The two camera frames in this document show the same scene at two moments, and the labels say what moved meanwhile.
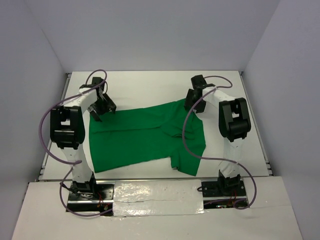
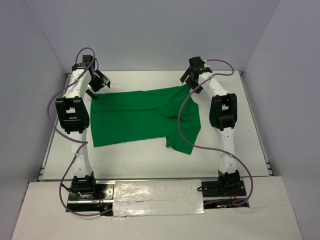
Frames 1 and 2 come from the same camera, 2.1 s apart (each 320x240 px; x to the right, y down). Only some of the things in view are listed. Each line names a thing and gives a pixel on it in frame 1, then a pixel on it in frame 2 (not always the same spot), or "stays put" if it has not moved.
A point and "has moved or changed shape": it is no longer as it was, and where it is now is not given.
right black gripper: x=189 y=101 -> x=197 y=87
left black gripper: x=110 y=105 -> x=103 y=81
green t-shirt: x=137 y=134 has moved or changed shape
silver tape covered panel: x=158 y=197 stays put
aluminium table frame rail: x=268 y=164 stays put
